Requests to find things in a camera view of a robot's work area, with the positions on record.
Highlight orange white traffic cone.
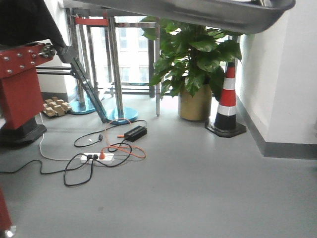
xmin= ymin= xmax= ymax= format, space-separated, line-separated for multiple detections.
xmin=205 ymin=62 xmax=246 ymax=138

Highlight chrome stanchion with blue base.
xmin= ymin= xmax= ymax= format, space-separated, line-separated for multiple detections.
xmin=106 ymin=16 xmax=138 ymax=125

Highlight red machine column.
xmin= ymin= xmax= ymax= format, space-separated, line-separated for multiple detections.
xmin=0 ymin=43 xmax=55 ymax=146

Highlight black power adapter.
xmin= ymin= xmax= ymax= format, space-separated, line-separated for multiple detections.
xmin=124 ymin=126 xmax=147 ymax=142

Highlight black cloth cover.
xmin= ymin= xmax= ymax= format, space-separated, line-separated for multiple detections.
xmin=0 ymin=0 xmax=66 ymax=47

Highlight cardboard packing pieces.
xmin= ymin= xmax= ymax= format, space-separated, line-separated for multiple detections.
xmin=43 ymin=96 xmax=72 ymax=117

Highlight silver metal tray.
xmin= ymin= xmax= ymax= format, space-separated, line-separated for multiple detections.
xmin=62 ymin=0 xmax=296 ymax=34

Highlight white power strip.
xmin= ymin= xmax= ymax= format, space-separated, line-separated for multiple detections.
xmin=80 ymin=152 xmax=114 ymax=165

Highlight orange cable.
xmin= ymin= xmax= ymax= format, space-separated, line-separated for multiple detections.
xmin=100 ymin=118 xmax=147 ymax=159

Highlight black floor cable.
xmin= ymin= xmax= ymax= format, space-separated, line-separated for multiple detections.
xmin=0 ymin=119 xmax=148 ymax=187

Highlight potted green plant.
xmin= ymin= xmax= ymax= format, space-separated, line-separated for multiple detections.
xmin=142 ymin=16 xmax=242 ymax=121

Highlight white floor cable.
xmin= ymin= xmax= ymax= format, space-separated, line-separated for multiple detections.
xmin=38 ymin=113 xmax=82 ymax=161

